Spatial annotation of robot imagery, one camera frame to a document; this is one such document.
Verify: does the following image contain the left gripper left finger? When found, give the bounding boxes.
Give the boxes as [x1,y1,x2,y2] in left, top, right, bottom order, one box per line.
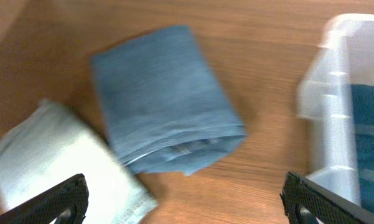
[0,174,89,224]

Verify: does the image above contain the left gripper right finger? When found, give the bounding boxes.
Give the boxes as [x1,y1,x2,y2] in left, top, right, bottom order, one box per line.
[280,172,374,224]

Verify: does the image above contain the light blue jeans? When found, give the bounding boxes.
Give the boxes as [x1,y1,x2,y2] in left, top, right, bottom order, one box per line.
[0,100,157,224]

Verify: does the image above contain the blue garment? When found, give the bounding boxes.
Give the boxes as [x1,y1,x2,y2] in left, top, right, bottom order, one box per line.
[351,85,374,213]

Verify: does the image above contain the dark blue jeans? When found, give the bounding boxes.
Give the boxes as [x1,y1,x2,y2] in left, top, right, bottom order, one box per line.
[91,26,246,175]

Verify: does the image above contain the clear plastic storage container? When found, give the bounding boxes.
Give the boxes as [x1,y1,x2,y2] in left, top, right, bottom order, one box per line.
[297,14,374,208]

